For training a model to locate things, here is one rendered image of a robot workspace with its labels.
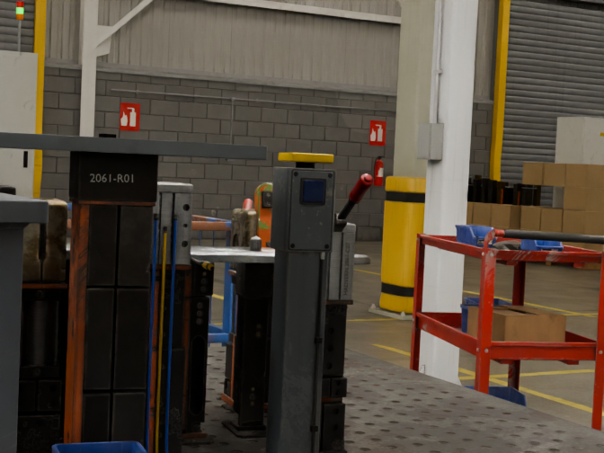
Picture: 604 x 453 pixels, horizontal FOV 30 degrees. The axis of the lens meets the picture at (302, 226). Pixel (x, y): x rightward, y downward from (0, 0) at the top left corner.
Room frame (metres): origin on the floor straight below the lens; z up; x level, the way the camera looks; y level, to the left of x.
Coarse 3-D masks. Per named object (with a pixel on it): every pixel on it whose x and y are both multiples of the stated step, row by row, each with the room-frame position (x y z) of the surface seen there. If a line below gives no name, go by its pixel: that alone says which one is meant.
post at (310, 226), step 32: (288, 192) 1.49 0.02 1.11; (288, 224) 1.49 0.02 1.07; (320, 224) 1.50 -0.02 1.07; (288, 256) 1.49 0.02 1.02; (320, 256) 1.50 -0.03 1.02; (288, 288) 1.49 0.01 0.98; (320, 288) 1.50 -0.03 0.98; (288, 320) 1.49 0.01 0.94; (320, 320) 1.50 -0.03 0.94; (288, 352) 1.49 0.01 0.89; (320, 352) 1.51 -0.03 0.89; (288, 384) 1.50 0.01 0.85; (320, 384) 1.51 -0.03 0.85; (288, 416) 1.50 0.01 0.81; (288, 448) 1.50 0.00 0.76
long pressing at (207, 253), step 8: (192, 248) 1.84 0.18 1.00; (200, 248) 1.85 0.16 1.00; (208, 248) 1.86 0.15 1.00; (216, 248) 1.87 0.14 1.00; (224, 248) 1.87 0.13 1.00; (232, 248) 1.88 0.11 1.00; (240, 248) 1.89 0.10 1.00; (248, 248) 1.90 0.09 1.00; (264, 248) 1.92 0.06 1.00; (272, 248) 1.93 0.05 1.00; (192, 256) 1.73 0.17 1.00; (200, 256) 1.73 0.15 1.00; (208, 256) 1.73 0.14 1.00; (216, 256) 1.74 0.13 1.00; (224, 256) 1.74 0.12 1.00; (232, 256) 1.75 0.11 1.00; (240, 256) 1.75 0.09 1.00; (248, 256) 1.76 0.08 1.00; (256, 256) 1.76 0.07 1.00; (264, 256) 1.76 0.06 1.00; (272, 256) 1.77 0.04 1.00; (360, 256) 1.82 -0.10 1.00; (368, 256) 1.84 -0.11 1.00
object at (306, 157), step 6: (282, 156) 1.53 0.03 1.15; (288, 156) 1.51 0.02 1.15; (294, 156) 1.49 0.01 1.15; (300, 156) 1.50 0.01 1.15; (306, 156) 1.50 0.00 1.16; (312, 156) 1.50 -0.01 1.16; (318, 156) 1.50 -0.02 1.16; (324, 156) 1.51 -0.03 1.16; (330, 156) 1.51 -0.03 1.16; (300, 162) 1.52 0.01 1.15; (306, 162) 1.50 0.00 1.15; (312, 162) 1.50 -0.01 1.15; (318, 162) 1.50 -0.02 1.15; (324, 162) 1.51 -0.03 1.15; (330, 162) 1.51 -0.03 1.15; (312, 168) 1.52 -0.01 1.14
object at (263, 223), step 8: (264, 184) 2.01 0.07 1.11; (256, 192) 2.01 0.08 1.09; (264, 192) 2.00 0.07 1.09; (256, 200) 2.00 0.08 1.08; (264, 200) 1.99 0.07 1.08; (256, 208) 2.00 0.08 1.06; (264, 208) 2.00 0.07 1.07; (264, 216) 2.00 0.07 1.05; (256, 224) 2.00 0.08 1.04; (264, 224) 1.99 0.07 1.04; (256, 232) 2.00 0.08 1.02; (264, 232) 1.99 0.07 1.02; (264, 240) 1.99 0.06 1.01
